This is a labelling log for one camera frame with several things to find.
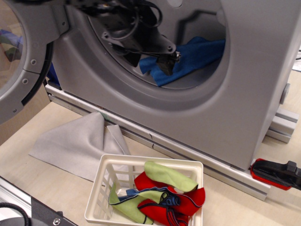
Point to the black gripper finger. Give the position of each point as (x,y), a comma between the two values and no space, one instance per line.
(130,57)
(165,64)

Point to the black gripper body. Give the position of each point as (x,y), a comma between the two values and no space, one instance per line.
(133,29)

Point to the blue cloth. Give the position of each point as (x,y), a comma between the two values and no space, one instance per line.
(196,54)

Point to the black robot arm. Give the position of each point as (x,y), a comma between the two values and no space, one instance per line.
(95,8)

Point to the grey toy washing machine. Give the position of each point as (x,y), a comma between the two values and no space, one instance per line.
(223,110)

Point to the grey washing machine door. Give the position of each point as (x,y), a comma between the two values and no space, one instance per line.
(41,24)

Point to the white plastic laundry basket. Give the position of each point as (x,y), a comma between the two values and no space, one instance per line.
(121,170)

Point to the grey felt cloth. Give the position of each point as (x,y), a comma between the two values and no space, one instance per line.
(77,146)

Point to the aluminium extrusion side block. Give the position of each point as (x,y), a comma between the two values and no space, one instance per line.
(283,125)

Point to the light green cloth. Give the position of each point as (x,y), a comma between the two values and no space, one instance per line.
(162,194)

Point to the red cloth with dark trim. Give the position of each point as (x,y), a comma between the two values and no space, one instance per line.
(183,200)

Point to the red and black clamp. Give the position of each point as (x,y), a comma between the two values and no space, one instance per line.
(282,176)

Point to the black metal mounting plate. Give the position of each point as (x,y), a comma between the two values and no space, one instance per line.
(45,214)

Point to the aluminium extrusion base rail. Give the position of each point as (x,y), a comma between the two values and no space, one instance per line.
(235,177)

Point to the aluminium frame rail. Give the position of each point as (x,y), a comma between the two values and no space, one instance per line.
(11,194)

